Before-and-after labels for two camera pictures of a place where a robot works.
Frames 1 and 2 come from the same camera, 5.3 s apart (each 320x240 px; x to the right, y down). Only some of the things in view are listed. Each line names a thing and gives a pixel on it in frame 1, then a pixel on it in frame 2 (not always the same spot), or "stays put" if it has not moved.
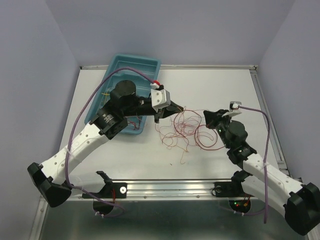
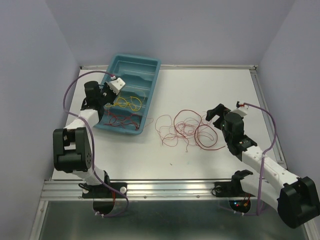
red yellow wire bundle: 185,127 stays put
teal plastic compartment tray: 148,65 stays put
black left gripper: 173,108 to 106,87
